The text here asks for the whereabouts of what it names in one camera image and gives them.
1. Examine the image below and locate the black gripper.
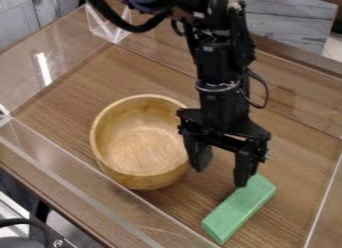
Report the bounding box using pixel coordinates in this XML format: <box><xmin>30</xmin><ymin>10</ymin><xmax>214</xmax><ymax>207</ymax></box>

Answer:
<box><xmin>177</xmin><ymin>80</ymin><xmax>271</xmax><ymax>188</ymax></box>

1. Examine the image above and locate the green rectangular block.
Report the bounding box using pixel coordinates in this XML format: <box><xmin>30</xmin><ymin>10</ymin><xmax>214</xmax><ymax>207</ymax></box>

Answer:
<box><xmin>201</xmin><ymin>174</ymin><xmax>277</xmax><ymax>245</ymax></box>

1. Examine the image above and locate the brown wooden bowl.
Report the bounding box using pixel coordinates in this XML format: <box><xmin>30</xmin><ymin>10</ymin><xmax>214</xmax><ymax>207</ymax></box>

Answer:
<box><xmin>90</xmin><ymin>94</ymin><xmax>190</xmax><ymax>190</ymax></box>

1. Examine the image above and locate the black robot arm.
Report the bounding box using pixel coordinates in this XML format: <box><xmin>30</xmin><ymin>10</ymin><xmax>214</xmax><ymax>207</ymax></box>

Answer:
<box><xmin>87</xmin><ymin>0</ymin><xmax>271</xmax><ymax>188</ymax></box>

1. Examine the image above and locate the clear acrylic tray wall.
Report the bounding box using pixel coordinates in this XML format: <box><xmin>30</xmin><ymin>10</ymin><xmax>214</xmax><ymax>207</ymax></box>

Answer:
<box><xmin>0</xmin><ymin>113</ymin><xmax>219</xmax><ymax>248</ymax></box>

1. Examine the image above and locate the clear acrylic corner bracket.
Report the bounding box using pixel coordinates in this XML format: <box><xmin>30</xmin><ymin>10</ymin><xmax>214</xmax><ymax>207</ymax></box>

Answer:
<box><xmin>86</xmin><ymin>4</ymin><xmax>130</xmax><ymax>44</ymax></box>

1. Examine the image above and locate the black table leg bracket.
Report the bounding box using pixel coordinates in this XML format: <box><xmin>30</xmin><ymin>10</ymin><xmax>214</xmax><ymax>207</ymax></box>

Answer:
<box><xmin>30</xmin><ymin>200</ymin><xmax>76</xmax><ymax>248</ymax></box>

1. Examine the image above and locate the black cable below table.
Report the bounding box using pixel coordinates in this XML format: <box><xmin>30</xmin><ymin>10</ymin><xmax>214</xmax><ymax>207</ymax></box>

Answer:
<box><xmin>0</xmin><ymin>218</ymin><xmax>48</xmax><ymax>248</ymax></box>

